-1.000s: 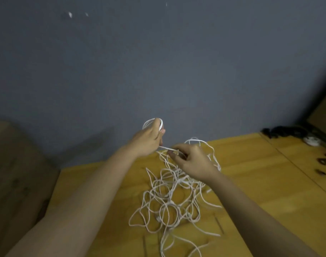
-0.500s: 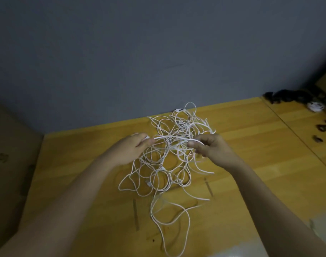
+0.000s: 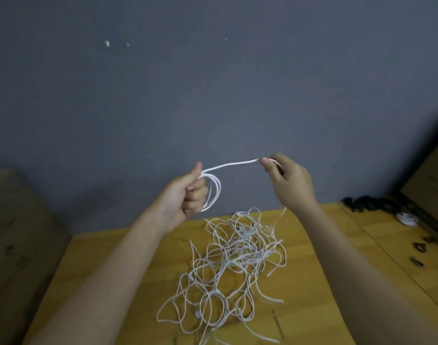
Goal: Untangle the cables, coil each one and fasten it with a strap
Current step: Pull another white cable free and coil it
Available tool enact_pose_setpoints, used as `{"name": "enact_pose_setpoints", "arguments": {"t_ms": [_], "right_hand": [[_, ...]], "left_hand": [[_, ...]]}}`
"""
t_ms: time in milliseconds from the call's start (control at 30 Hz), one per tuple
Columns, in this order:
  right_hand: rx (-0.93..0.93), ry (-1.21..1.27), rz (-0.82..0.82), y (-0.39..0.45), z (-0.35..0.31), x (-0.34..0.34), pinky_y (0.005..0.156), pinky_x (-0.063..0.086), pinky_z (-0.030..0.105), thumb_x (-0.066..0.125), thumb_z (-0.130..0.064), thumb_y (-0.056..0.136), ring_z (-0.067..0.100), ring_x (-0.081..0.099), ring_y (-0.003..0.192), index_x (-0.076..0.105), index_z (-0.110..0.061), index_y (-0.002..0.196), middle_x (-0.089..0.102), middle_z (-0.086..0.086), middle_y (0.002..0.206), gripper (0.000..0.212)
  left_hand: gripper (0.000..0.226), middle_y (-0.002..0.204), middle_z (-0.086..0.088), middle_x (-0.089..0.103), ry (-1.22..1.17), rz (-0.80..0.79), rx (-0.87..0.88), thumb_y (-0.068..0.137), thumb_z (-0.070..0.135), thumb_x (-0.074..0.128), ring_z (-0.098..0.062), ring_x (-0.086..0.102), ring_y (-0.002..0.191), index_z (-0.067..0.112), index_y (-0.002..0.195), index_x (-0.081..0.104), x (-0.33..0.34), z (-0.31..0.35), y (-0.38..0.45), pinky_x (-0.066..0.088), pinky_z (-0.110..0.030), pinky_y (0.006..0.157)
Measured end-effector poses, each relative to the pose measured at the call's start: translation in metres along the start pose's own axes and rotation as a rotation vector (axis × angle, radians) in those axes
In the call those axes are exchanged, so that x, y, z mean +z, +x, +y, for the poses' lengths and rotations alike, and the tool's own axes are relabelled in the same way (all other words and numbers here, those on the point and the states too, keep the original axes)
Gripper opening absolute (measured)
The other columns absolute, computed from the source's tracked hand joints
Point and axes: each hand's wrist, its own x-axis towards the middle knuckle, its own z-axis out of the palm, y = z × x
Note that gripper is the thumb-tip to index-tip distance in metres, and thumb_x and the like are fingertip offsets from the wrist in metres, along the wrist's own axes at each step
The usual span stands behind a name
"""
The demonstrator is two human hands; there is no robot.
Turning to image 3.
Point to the person's left hand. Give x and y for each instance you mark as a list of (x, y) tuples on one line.
[(177, 201)]

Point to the person's right hand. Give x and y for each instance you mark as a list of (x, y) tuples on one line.
[(294, 184)]

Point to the group of black cable ties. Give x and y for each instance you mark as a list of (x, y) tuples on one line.
[(420, 247)]

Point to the person's left forearm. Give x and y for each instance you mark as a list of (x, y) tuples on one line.
[(97, 291)]

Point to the person's right forearm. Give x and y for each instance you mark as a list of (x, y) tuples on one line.
[(377, 284)]

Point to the cardboard box with black print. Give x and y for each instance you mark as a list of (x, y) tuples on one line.
[(431, 183)]

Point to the plain brown cardboard box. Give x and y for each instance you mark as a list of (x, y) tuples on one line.
[(21, 255)]

